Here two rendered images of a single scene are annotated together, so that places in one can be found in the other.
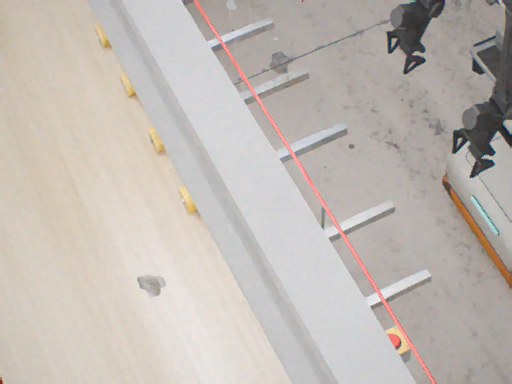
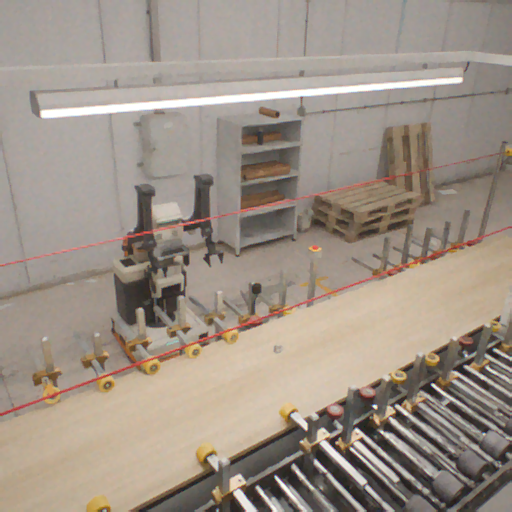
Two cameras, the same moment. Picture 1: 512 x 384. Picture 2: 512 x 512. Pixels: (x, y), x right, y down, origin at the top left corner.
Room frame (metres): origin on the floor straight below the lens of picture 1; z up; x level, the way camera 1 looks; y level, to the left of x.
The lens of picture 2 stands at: (2.43, 2.53, 2.68)
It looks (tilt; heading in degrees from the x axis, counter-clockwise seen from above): 27 degrees down; 251
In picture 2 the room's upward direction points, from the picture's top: 2 degrees clockwise
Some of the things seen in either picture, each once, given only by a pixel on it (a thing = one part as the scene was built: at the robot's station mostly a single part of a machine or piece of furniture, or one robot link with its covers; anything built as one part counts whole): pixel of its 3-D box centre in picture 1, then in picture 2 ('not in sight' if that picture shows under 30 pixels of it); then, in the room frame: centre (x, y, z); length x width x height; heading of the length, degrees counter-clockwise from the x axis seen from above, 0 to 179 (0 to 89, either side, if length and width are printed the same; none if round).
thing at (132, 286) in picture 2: not in sight; (151, 282); (2.08, -1.17, 0.59); 0.55 x 0.34 x 0.83; 17
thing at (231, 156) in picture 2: not in sight; (259, 183); (0.58, -2.89, 0.78); 0.90 x 0.45 x 1.55; 17
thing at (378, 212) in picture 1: (326, 237); (238, 313); (1.62, -0.15, 0.84); 0.43 x 0.03 x 0.04; 107
